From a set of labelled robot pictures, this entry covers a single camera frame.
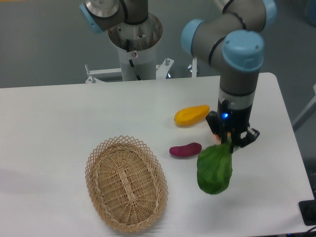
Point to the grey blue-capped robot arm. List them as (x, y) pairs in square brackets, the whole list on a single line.
[(231, 44)]

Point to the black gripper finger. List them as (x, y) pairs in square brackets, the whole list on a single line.
[(214, 124), (240, 142)]

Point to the white pedestal base bracket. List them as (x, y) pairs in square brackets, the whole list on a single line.
[(131, 72)]

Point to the white frame leg at right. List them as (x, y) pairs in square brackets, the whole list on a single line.
[(305, 113)]

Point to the yellow mango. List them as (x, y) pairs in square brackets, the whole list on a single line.
[(191, 115)]

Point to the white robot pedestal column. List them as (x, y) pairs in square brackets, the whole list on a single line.
[(137, 42)]

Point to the purple sweet potato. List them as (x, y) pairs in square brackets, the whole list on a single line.
[(185, 151)]

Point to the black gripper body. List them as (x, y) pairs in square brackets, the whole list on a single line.
[(232, 121)]

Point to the green leafy bok choy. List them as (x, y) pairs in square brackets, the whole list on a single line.
[(214, 168)]

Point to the black device at table edge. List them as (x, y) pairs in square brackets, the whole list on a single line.
[(308, 211)]

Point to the woven wicker basket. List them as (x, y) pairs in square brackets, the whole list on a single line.
[(126, 184)]

